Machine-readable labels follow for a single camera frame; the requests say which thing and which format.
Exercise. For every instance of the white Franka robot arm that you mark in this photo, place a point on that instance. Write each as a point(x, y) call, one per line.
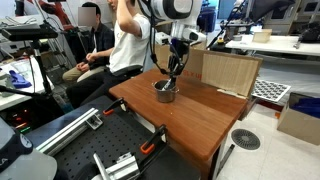
point(184, 33)

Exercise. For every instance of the near orange black clamp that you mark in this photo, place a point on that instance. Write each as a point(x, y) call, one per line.
point(148, 146)

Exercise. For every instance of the aluminium extrusion rail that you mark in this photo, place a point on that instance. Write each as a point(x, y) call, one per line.
point(125, 168)
point(88, 120)

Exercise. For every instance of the cardboard box on floor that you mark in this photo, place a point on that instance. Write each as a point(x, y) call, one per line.
point(300, 118)

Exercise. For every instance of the white side table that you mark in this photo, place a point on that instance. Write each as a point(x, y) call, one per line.
point(278, 44)

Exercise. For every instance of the brown cardboard box panel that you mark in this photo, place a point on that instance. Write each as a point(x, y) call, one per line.
point(229, 72)

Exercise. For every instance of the silver metal cup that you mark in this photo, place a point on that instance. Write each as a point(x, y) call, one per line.
point(165, 96)

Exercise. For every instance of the round floor drain grate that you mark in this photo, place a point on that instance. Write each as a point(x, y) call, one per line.
point(245, 139)

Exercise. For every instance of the person in dark jacket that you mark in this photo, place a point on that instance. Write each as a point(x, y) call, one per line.
point(101, 38)

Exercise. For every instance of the far aluminium extrusion rail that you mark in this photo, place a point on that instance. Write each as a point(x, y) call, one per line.
point(88, 120)

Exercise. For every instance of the white perforated tray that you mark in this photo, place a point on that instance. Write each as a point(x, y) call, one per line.
point(270, 91)

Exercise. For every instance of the near aluminium extrusion rail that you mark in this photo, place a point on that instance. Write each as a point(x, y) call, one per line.
point(125, 168)

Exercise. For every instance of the person in white shirt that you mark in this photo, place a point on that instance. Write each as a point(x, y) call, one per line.
point(132, 32)

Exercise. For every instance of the orange black clamp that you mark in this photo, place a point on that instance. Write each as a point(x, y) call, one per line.
point(117, 103)
point(148, 146)

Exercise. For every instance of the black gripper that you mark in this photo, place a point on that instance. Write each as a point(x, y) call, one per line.
point(178, 49)

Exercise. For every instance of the black white Expo marker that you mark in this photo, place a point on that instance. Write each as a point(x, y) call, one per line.
point(167, 85)

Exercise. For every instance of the far orange black clamp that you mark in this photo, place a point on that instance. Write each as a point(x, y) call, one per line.
point(117, 103)

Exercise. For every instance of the black perforated breadboard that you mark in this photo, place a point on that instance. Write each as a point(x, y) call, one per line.
point(119, 134)

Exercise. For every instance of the small wooden box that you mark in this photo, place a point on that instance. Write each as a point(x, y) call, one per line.
point(262, 36)

